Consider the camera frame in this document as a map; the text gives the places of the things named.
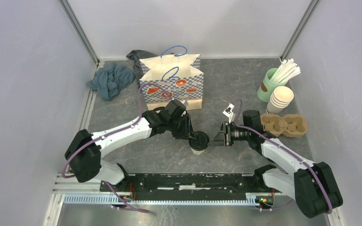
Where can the white wrapped straws bundle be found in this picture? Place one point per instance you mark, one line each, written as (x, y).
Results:
(287, 70)

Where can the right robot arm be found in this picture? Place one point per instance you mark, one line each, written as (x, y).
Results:
(311, 185)

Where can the stack of paper cups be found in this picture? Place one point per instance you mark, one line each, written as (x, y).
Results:
(279, 100)

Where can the left corner metal post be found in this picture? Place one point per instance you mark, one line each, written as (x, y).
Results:
(79, 30)

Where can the teal crumpled cloth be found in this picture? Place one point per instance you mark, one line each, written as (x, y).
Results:
(110, 80)

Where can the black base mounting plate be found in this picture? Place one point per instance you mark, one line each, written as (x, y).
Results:
(192, 187)

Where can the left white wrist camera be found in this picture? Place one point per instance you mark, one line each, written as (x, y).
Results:
(180, 103)

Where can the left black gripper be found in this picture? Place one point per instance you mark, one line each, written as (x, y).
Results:
(187, 130)

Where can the green straw holder cup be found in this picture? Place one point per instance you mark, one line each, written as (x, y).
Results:
(267, 86)

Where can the printed paper takeout bag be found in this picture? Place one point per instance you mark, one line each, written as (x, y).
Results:
(174, 74)

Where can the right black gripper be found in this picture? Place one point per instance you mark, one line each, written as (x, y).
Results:
(223, 138)

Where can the corner metal post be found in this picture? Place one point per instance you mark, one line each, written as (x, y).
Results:
(299, 29)
(79, 30)

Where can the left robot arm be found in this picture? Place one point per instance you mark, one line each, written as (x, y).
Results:
(85, 153)

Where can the right corner metal post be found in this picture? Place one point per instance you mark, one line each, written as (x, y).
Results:
(299, 29)

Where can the brown cardboard cup carrier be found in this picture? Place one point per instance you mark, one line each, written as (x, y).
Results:
(290, 125)

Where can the white paper coffee cup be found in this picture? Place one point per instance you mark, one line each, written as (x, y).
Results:
(197, 152)

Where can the black plastic cup lid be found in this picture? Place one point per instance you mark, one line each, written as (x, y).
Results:
(199, 141)

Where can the dark grey cloth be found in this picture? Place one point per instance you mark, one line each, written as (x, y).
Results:
(136, 56)

